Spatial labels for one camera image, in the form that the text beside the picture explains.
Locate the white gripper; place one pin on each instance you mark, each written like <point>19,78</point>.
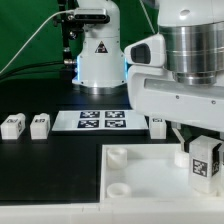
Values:
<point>153,92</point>

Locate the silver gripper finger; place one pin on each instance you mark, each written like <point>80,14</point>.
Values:
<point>221,153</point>

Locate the white square table top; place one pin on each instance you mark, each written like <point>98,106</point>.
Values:
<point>148,171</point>

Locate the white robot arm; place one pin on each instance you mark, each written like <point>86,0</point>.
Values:
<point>176,74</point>

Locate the white L-shaped fence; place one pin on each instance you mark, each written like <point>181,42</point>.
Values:
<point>199,211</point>

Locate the white marker sheet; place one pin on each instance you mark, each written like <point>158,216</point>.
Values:
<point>95,120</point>

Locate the grey camera on stand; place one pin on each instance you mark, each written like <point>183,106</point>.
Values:
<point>91,15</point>

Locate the black camera stand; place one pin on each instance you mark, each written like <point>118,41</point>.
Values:
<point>70,30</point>

